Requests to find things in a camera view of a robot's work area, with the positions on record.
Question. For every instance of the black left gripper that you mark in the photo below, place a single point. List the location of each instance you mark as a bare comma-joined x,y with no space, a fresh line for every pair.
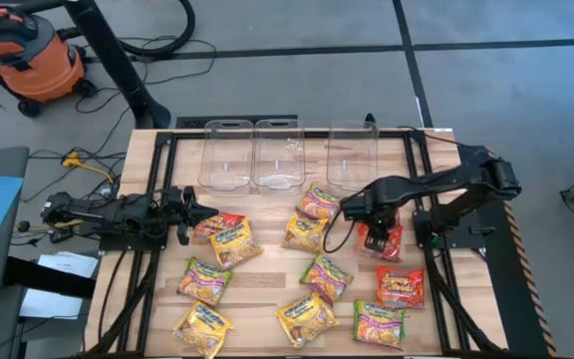
176,212

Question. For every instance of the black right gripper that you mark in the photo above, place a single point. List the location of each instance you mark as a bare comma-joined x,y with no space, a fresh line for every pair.
384,228

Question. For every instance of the yellow creamy chicken ramen pack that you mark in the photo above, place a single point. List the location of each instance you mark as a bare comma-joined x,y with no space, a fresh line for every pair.
203,329
234,244
307,319
303,233

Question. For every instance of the green chili shrimp ramen pack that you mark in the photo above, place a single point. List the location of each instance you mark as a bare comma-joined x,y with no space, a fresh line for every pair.
204,281
379,324
319,202
326,278

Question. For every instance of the clear plastic bin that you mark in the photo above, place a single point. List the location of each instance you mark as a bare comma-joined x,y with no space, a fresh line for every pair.
352,149
217,149
269,149

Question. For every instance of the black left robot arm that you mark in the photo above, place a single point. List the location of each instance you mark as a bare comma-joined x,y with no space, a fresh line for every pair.
117,214

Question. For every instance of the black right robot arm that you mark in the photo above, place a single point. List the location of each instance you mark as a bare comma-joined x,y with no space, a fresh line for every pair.
441,182

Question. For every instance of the white paper sheet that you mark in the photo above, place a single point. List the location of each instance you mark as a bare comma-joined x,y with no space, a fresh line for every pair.
68,264
50,304

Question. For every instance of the small black device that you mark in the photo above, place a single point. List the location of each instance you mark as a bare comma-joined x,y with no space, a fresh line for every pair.
61,235

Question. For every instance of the yellow power plug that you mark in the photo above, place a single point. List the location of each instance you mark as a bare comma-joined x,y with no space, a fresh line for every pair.
71,160

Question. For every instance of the black beam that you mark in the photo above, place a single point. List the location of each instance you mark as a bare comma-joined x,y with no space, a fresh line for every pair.
48,279

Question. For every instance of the black round knob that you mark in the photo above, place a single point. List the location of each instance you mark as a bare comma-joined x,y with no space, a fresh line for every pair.
23,226

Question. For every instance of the black ribbed pole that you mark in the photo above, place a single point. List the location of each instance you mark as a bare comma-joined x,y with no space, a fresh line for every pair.
117,65

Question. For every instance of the orange shop vacuum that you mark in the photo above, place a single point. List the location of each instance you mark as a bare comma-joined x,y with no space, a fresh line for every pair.
38,65

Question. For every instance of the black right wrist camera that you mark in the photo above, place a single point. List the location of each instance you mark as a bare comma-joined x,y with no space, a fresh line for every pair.
354,207

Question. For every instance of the black aluminium table frame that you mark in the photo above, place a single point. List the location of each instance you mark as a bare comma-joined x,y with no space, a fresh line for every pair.
187,134

